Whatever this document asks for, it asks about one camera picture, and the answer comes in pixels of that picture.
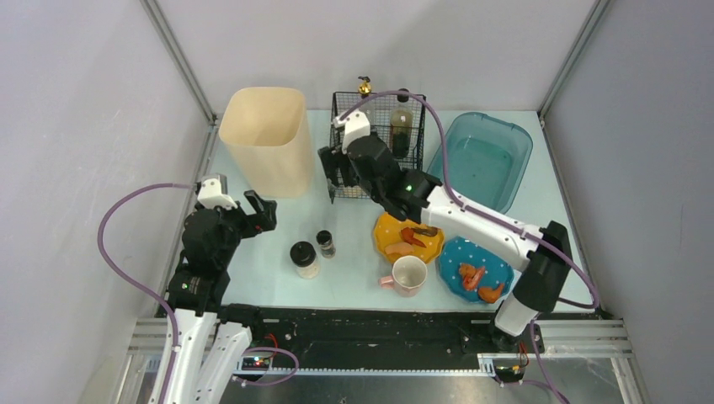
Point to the clear bottle gold pump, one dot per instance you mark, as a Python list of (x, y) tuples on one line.
[(365, 90)]

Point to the blue dotted plate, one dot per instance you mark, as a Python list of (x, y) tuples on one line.
[(459, 250)]

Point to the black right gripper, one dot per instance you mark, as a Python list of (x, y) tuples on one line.
[(339, 165)]

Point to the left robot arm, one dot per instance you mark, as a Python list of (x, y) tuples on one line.
[(202, 350)]

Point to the brown sauce bottle black cap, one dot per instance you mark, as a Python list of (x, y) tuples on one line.
[(401, 122)]

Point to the food scraps on yellow plate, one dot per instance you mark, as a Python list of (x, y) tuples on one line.
[(421, 242)]

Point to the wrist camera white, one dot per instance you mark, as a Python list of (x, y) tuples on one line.
[(212, 192), (355, 125)]

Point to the small pepper shaker jar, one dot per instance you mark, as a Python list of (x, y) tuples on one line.
[(324, 240)]

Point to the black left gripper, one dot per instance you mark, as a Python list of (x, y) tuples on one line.
[(248, 215)]

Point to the yellow dotted plate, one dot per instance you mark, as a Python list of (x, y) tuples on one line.
[(387, 221)]

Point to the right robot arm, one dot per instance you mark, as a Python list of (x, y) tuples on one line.
[(541, 254)]

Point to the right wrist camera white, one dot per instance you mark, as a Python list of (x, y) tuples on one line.
[(355, 125)]

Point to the beige plastic bin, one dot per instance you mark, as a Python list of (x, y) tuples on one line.
[(266, 131)]

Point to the teal plastic basin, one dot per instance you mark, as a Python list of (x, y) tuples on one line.
[(486, 159)]

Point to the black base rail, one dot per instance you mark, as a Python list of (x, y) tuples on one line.
[(381, 340)]

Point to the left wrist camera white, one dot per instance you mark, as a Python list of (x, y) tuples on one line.
[(212, 192)]

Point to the pink white mug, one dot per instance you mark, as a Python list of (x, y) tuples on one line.
[(407, 277)]

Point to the food scraps on blue plate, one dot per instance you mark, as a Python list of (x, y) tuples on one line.
[(476, 286)]

